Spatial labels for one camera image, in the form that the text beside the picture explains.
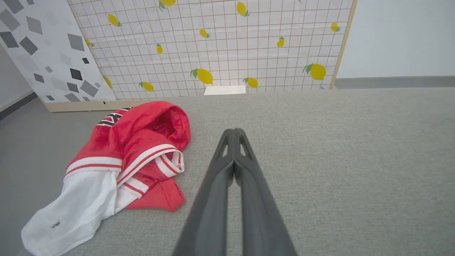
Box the red and white jersey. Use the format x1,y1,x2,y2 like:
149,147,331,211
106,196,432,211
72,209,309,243
21,101,192,256

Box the wooden panel base strip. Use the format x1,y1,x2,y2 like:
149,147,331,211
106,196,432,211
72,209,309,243
44,99,153,113

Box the grey fabric table cover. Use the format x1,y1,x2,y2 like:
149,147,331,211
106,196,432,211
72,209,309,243
0,87,455,256

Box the grey wall baseboard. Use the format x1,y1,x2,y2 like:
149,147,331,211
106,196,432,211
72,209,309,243
334,76,455,90
0,92,38,121

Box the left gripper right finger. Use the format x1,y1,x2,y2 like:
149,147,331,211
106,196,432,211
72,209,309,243
234,128,298,256

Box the grey terrazzo print panel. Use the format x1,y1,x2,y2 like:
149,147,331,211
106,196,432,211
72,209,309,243
0,0,118,103

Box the lemon print grid panel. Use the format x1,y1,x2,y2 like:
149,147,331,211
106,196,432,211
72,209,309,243
68,0,358,102

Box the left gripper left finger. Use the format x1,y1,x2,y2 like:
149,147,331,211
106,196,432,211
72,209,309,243
172,129,235,256

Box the white rectangular block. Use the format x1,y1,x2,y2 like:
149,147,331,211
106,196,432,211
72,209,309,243
204,85,246,96

